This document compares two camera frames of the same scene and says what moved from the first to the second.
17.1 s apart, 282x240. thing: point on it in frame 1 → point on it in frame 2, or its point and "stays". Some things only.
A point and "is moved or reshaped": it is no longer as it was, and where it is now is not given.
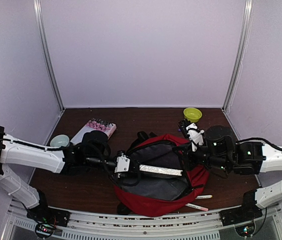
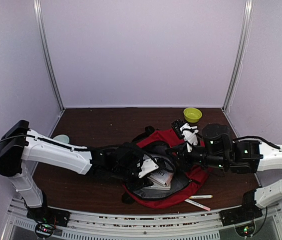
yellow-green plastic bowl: [192, 114] stays
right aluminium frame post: [243, 46] stays
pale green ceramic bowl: [59, 140] stays
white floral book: [94, 124] → [161, 180]
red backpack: [168, 178] is moved or reshaped
